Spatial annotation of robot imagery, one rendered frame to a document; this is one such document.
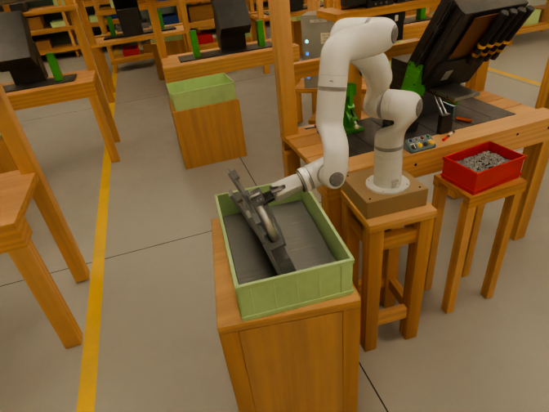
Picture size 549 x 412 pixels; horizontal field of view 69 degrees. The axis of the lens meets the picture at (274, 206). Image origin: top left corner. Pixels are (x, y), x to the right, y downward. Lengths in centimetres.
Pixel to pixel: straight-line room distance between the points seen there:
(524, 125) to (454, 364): 136
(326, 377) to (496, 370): 97
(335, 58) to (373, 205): 72
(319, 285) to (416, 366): 104
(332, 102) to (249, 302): 70
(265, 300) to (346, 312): 31
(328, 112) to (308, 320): 74
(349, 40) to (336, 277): 77
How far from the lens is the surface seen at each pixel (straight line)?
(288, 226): 174
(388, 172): 177
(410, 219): 182
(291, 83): 241
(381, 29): 135
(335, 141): 125
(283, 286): 138
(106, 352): 265
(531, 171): 298
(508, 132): 261
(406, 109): 164
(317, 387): 185
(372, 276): 194
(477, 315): 264
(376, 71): 150
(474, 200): 211
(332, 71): 126
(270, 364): 166
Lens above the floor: 189
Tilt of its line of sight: 33 degrees down
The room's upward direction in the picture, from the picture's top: 7 degrees counter-clockwise
